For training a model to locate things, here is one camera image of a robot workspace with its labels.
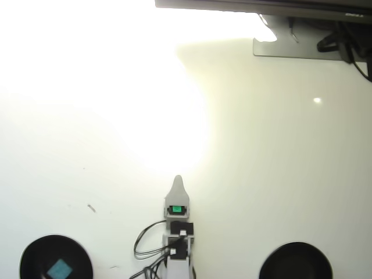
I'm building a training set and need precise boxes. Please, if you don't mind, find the black computer monitor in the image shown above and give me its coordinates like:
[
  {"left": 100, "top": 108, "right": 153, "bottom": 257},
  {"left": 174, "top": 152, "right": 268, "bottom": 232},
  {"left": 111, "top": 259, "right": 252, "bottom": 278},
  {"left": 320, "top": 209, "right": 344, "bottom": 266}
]
[{"left": 154, "top": 0, "right": 372, "bottom": 22}]

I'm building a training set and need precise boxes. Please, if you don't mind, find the black monitor cable bundle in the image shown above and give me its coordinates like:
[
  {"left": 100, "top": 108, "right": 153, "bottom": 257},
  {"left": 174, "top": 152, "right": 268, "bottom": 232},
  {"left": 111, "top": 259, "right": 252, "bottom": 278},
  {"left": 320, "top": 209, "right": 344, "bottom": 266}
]
[{"left": 316, "top": 20, "right": 372, "bottom": 83}]

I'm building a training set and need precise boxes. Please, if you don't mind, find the blue cube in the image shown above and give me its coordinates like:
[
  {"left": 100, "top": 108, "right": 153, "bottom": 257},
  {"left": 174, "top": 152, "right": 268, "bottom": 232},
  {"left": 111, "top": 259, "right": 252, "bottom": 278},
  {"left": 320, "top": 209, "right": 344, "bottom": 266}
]
[{"left": 46, "top": 258, "right": 73, "bottom": 279}]

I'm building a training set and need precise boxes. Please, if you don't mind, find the black round bowl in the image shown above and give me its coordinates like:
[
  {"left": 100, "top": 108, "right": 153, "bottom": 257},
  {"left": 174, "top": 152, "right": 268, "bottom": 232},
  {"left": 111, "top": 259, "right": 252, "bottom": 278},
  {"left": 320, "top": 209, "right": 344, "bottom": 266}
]
[
  {"left": 258, "top": 241, "right": 334, "bottom": 279},
  {"left": 19, "top": 234, "right": 95, "bottom": 279}
]

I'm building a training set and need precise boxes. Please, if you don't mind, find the silver monitor stand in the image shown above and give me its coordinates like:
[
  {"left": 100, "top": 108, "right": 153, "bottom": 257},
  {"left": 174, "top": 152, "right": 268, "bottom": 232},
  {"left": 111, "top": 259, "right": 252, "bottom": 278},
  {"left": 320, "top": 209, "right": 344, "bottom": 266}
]
[{"left": 252, "top": 13, "right": 349, "bottom": 62}]

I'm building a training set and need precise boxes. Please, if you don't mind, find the black looped servo cable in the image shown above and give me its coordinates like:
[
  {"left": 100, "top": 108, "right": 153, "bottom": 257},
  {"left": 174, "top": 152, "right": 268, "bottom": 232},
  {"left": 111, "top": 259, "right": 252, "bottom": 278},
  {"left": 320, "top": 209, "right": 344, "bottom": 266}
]
[{"left": 133, "top": 220, "right": 173, "bottom": 260}]

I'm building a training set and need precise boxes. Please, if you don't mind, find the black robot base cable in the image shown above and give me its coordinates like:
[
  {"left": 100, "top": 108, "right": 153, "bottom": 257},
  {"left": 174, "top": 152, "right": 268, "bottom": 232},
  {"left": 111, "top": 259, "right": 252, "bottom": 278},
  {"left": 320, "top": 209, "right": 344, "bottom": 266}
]
[{"left": 129, "top": 253, "right": 171, "bottom": 279}]

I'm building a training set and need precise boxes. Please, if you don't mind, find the thin grey monitor cable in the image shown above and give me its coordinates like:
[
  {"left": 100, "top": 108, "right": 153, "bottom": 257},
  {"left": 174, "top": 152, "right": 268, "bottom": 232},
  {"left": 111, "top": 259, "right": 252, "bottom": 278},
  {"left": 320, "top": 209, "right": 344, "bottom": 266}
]
[{"left": 287, "top": 16, "right": 300, "bottom": 44}]

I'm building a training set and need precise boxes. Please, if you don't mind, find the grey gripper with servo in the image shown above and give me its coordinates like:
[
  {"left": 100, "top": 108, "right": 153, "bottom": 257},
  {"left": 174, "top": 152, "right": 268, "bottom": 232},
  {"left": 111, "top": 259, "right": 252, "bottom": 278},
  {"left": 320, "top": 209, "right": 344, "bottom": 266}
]
[{"left": 163, "top": 174, "right": 191, "bottom": 221}]

